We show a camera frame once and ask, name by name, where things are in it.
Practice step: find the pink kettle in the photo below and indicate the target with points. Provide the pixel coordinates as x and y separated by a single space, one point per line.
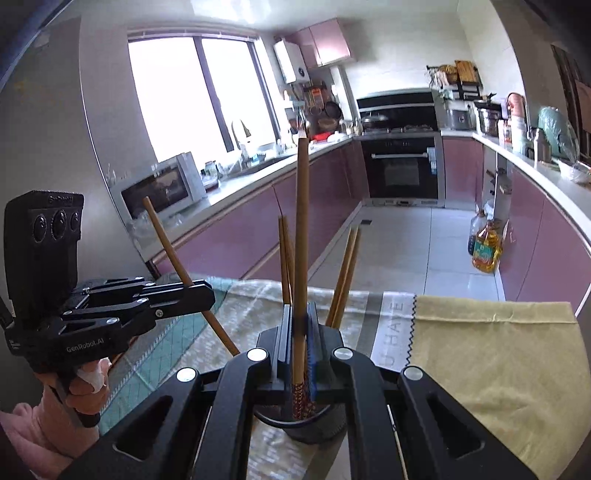
518 110

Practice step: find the silver rice cooker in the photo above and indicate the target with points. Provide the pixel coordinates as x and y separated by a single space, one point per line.
459 117

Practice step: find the chrome sink faucet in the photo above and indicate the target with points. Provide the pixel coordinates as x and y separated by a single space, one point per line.
240 134

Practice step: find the hanging black frying pan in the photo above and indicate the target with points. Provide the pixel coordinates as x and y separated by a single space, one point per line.
333 109

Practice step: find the kitchen window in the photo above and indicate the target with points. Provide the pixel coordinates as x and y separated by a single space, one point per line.
184 97

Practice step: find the patchwork patterned tablecloth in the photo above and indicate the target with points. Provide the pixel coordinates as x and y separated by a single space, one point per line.
485 360

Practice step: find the black wall rack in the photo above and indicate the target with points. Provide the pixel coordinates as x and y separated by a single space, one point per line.
455 90

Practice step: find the green appliance under plastic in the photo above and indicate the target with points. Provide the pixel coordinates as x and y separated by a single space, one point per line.
556 129

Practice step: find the white bowl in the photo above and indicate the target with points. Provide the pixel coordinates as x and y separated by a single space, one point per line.
575 173

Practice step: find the white water heater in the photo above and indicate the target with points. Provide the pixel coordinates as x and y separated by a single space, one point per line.
291 62

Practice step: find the person's left hand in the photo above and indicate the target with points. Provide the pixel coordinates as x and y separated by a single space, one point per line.
87 397

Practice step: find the black wok with lid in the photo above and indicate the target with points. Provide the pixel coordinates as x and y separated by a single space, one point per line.
375 121

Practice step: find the steel thermos flask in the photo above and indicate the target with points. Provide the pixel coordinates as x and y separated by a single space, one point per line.
542 147

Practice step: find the stainless steamer pot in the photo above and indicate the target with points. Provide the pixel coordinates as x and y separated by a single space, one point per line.
489 120

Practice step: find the wooden slat partition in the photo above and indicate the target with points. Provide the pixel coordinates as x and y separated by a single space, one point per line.
565 83

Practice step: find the pink wall cabinet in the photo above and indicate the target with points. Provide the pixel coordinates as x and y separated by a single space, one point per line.
323 44

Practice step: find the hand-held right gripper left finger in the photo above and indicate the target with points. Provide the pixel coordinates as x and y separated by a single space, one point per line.
287 341

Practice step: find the white microwave oven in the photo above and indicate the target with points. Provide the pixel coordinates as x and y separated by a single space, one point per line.
161 187

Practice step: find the person's left forearm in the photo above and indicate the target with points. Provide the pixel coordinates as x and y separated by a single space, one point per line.
27 443

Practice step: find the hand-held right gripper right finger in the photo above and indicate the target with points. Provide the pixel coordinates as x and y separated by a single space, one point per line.
314 360

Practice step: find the pink base cabinets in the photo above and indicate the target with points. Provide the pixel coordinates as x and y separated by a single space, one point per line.
258 217
531 230

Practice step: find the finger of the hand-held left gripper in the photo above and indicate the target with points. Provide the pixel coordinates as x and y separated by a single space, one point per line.
120 284
184 300

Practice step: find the red bowl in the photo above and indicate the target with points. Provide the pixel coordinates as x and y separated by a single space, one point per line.
321 135

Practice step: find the built-in black oven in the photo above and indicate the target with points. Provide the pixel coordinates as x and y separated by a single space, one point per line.
401 173

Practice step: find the yellow cooking oil bottle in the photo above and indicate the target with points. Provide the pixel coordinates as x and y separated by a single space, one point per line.
487 251

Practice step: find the dark liquid plastic bottle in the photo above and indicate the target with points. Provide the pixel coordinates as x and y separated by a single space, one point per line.
475 230

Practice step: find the white finger bandage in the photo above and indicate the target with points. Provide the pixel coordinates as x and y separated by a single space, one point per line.
92 376

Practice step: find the black mesh utensil holder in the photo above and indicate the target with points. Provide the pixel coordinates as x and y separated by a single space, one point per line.
300 431

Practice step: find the woven wooden bowl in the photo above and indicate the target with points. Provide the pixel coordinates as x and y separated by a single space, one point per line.
327 123

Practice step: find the grey refrigerator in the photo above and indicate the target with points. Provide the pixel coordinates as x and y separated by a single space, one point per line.
69 115

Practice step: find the black range hood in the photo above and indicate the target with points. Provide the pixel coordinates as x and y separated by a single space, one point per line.
397 110

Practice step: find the wooden cutting board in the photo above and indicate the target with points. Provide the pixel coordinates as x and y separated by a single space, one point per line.
465 71

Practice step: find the clear plastic bag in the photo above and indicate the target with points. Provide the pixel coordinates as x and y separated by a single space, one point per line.
141 228

